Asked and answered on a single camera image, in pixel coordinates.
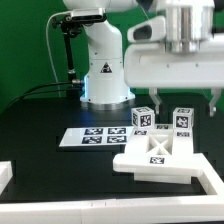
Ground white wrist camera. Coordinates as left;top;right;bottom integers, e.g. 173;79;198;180
127;16;166;43

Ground white tag sheet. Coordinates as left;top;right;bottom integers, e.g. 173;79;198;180
59;126;133;147

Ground black cables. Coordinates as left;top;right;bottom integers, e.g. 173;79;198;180
4;79;84;109

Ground white camera cable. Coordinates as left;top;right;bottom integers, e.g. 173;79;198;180
45;11;73;99

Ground white tagged cube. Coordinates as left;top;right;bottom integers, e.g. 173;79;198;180
173;107;194;129
131;106;155;128

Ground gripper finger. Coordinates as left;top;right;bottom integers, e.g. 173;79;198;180
149;88;162;120
209;88;222;117

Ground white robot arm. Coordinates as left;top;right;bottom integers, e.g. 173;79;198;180
63;0;224;113

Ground white chair back frame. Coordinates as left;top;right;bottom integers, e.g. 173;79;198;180
113;125;203;177

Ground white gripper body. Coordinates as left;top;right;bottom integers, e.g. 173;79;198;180
124;41;224;89

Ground white obstacle fence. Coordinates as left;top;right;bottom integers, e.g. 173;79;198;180
0;153;224;224

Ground grey camera on stand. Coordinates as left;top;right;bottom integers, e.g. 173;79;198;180
71;8;104;21

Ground black camera stand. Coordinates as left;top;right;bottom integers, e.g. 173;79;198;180
51;15;83;98

